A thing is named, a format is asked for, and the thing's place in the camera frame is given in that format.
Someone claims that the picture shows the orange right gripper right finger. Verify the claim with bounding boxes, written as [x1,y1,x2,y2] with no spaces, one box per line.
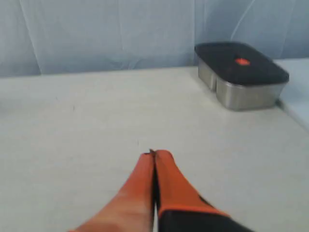
[155,150,250,232]

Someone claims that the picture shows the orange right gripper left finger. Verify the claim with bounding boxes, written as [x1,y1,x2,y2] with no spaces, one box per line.
[73,153,155,232]

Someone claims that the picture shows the steel lunch box black lid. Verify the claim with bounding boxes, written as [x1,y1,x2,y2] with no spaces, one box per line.
[194,41,290,111]

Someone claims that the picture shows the white backdrop cloth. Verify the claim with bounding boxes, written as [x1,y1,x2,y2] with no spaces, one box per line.
[0,0,309,77]

